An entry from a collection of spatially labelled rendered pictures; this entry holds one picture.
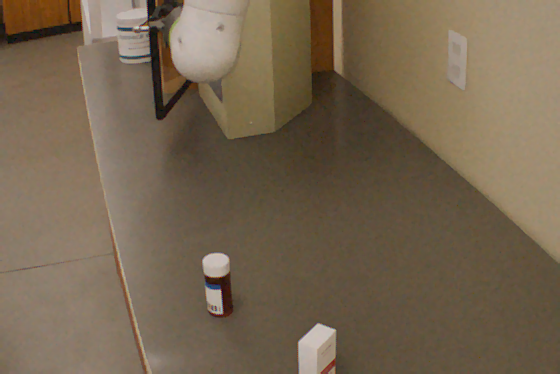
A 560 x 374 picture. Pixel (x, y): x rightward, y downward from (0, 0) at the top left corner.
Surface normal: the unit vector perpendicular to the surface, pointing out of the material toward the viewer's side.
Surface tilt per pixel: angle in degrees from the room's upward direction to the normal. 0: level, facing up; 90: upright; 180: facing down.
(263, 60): 90
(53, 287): 0
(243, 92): 90
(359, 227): 0
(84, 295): 0
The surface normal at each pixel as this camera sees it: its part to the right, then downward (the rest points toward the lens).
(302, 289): -0.04, -0.89
